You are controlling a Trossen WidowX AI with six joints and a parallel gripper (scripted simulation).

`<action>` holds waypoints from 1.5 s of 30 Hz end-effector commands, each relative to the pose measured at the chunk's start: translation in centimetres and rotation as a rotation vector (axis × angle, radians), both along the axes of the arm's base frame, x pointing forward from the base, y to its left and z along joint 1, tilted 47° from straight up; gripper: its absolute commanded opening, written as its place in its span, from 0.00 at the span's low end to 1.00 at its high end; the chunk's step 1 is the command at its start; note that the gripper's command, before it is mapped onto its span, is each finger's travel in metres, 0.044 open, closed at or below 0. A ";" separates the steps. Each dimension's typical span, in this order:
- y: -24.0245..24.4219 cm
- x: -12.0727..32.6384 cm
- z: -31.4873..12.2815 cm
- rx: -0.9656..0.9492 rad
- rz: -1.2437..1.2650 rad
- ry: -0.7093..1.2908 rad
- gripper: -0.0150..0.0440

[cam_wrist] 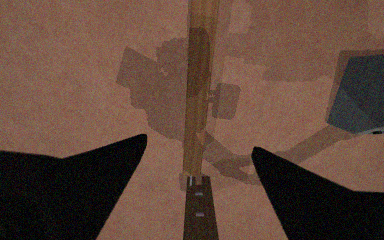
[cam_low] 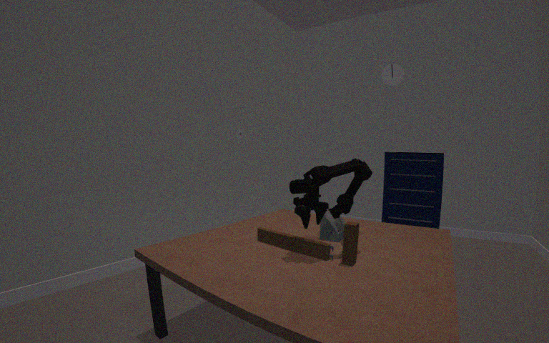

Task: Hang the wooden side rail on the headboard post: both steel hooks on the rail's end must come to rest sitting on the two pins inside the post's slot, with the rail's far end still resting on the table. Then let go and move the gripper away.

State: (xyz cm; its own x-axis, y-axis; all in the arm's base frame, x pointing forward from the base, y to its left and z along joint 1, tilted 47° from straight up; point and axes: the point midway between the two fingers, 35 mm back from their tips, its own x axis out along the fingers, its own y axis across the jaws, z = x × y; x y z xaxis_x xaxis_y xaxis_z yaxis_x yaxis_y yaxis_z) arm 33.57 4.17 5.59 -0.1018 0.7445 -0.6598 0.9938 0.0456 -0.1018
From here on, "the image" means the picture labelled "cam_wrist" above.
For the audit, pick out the long wooden board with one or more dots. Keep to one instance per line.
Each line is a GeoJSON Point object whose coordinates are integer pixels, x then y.
{"type": "Point", "coordinates": [202, 35]}

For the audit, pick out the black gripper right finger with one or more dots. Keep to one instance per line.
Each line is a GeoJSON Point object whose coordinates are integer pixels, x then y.
{"type": "Point", "coordinates": [312, 207]}

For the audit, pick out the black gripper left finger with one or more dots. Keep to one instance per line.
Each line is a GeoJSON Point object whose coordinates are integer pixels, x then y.
{"type": "Point", "coordinates": [74, 195]}

